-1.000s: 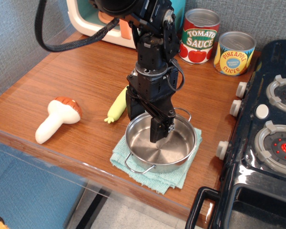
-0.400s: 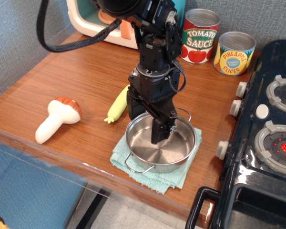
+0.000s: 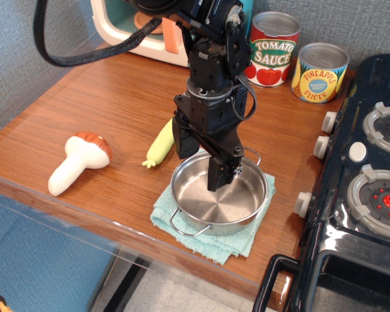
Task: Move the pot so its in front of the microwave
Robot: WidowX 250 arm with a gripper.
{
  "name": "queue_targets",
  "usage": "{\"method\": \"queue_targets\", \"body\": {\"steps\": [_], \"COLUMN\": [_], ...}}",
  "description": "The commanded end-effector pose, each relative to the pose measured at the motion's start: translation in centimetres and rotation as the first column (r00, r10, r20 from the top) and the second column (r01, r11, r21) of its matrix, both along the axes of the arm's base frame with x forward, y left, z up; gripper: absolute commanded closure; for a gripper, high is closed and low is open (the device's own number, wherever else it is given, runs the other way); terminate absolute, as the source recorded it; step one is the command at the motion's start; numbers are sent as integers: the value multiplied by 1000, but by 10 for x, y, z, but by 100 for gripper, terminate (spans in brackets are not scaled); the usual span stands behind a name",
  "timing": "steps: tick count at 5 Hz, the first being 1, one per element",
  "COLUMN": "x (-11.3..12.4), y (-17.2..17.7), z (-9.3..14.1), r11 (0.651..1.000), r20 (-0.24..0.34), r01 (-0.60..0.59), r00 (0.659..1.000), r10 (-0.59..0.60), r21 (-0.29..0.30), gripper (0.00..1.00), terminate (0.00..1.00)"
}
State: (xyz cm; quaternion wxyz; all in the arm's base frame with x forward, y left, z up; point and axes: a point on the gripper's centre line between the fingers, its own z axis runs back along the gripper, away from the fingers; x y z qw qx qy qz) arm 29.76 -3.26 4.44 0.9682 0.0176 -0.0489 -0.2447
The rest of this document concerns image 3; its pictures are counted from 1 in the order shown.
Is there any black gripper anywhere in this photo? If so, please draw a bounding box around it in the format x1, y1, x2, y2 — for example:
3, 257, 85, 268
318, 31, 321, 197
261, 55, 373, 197
172, 83, 247, 192

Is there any teal toy microwave oven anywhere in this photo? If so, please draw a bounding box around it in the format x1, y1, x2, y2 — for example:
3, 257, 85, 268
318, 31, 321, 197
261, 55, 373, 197
91, 1, 252, 72

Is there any black toy stove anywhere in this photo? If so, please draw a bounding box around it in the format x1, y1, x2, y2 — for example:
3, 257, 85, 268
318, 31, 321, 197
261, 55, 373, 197
253, 54, 390, 311

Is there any stainless steel pot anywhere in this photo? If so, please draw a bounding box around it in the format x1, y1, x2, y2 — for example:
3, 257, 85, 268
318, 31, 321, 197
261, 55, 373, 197
169, 148, 270, 237

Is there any white brown toy mushroom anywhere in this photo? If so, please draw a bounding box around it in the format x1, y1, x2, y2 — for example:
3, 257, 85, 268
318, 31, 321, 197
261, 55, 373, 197
47, 131, 112, 196

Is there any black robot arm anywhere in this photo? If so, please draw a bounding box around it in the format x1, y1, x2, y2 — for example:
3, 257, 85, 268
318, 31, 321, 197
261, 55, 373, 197
130, 1, 255, 192

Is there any tomato sauce can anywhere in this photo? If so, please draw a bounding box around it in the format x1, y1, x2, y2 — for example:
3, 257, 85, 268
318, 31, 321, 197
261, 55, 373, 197
244, 11, 301, 86

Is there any pineapple slices can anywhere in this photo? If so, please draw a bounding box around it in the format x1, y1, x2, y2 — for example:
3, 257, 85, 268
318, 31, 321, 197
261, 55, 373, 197
291, 42, 350, 103

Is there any black braided cable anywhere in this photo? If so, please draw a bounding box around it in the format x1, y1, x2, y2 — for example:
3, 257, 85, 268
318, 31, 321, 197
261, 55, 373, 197
32, 0, 163, 68

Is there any light blue folded cloth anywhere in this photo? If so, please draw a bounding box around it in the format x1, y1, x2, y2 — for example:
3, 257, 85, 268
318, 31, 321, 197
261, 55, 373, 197
150, 174, 276, 265

